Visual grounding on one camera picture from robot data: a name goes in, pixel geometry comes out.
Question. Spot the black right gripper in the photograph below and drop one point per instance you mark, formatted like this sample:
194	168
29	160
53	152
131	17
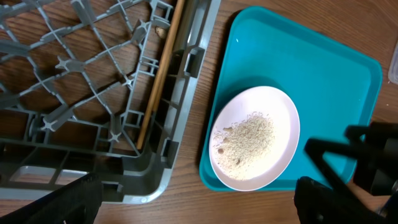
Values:
374	148

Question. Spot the pile of rice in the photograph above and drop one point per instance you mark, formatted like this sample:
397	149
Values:
241	149

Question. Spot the wooden chopstick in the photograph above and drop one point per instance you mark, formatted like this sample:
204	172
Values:
163	67
180	44

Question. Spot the large white plate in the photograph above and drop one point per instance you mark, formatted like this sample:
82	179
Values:
270	102

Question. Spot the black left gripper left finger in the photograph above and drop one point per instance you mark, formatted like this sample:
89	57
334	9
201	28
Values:
77	202

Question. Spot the grey plastic dish rack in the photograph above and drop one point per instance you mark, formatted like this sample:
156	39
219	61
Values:
126	179

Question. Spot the clear plastic bin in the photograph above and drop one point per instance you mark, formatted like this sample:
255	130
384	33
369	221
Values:
393	69

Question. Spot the teal serving tray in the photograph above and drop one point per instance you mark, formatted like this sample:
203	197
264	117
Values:
332	86

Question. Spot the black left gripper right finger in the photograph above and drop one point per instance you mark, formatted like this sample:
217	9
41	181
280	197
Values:
316	203

